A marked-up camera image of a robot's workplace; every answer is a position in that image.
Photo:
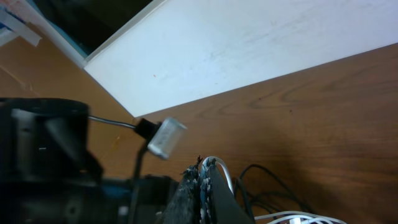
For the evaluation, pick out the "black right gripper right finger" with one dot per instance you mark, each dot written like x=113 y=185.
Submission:
x=217 y=199

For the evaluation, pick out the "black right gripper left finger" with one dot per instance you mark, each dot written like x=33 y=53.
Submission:
x=184 y=207

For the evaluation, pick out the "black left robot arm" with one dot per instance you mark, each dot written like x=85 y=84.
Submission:
x=48 y=175

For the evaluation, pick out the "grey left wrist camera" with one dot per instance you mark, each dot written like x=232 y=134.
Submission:
x=166 y=138

